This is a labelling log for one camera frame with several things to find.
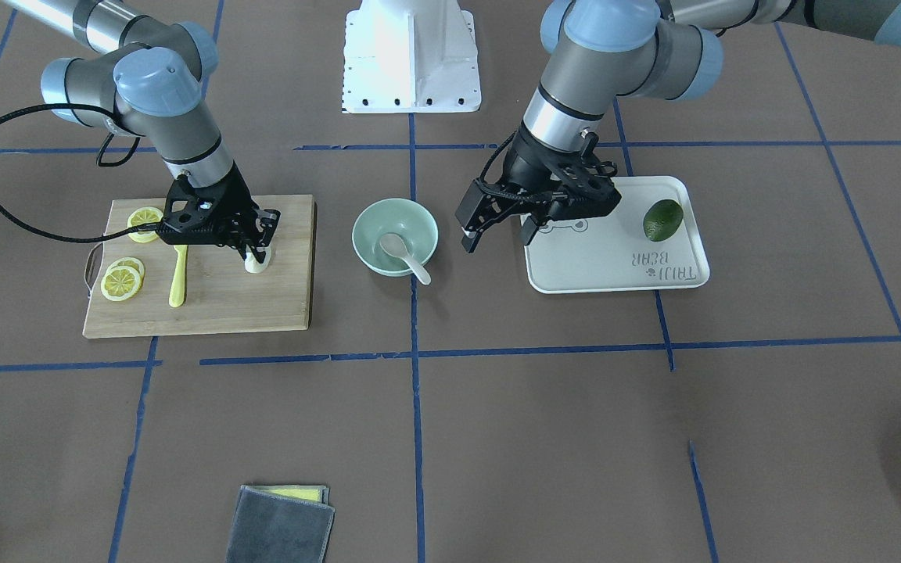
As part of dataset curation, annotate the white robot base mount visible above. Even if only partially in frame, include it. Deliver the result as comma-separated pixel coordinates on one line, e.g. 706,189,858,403
341,1,482,114

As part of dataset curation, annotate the yellow sponge cloth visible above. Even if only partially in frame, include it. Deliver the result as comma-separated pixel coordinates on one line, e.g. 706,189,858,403
254,485,329,504

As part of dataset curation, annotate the white bear tray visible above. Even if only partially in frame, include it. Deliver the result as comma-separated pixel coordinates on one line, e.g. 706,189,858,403
525,176,711,293

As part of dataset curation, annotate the lemon slice stacked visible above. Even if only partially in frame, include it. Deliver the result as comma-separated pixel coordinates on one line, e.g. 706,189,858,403
100,266,142,302
105,256,146,279

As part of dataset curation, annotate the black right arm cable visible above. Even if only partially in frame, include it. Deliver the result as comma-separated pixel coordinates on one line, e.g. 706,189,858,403
0,103,162,243

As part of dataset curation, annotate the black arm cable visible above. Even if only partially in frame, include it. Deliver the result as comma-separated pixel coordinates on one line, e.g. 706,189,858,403
0,103,162,243
480,133,518,188

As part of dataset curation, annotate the lemon slice top stacked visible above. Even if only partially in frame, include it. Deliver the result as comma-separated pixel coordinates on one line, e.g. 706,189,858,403
100,266,142,302

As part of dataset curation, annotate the bamboo cutting board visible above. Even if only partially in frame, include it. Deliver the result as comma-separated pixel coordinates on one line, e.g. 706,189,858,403
83,195,316,339

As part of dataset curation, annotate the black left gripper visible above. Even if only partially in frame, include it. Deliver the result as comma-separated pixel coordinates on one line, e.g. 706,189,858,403
455,125,622,253

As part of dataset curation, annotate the white steamed bun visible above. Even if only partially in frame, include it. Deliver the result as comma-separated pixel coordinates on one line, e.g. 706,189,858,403
244,246,273,274

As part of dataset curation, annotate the yellow plastic knife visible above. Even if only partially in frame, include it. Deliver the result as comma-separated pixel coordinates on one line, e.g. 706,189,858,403
168,245,188,309

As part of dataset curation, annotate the white ceramic spoon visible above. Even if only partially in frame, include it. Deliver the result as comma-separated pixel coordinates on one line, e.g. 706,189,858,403
379,234,432,285

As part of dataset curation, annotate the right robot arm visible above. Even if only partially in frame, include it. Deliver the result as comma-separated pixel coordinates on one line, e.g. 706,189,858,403
11,1,280,272

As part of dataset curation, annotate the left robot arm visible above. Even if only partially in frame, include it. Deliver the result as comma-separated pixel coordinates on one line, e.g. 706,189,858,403
455,1,901,253

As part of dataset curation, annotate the grey folded cloth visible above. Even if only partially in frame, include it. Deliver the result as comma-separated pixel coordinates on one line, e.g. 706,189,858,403
225,485,335,562

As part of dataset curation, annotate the green avocado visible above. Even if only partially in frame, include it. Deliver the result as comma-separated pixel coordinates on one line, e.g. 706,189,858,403
641,199,685,242

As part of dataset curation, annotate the metal cutting board handle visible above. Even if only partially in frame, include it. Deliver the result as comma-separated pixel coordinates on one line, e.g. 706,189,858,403
83,242,104,296

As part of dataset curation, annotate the lemon slice bottom stacked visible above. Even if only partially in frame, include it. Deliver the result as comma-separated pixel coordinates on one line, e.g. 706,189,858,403
105,256,146,279

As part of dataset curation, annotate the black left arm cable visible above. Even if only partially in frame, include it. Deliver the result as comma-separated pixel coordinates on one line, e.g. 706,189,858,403
480,133,518,188

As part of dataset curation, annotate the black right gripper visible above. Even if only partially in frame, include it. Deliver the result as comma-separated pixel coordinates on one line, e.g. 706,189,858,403
157,164,280,261

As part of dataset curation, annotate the lemon slice upper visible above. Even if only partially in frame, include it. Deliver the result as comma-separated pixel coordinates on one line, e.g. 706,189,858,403
127,206,163,243

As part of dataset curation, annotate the light green bowl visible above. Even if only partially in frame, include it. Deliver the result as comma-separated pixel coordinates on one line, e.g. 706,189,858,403
351,197,439,277

